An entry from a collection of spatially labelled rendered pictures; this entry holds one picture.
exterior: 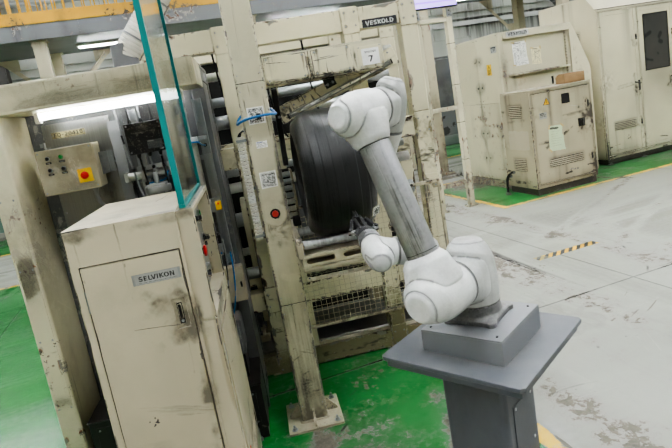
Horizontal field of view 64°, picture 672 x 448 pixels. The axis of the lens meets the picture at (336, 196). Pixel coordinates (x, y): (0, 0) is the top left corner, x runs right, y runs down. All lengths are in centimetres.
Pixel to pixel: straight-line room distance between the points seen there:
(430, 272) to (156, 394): 97
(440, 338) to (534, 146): 507
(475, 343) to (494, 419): 29
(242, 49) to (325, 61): 48
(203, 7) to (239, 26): 558
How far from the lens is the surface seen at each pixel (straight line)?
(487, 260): 180
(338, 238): 245
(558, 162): 697
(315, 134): 231
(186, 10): 800
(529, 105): 669
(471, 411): 198
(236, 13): 247
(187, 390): 193
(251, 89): 243
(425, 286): 160
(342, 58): 274
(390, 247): 199
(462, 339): 180
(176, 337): 185
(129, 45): 278
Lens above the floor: 151
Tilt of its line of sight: 10 degrees down
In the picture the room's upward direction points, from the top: 10 degrees counter-clockwise
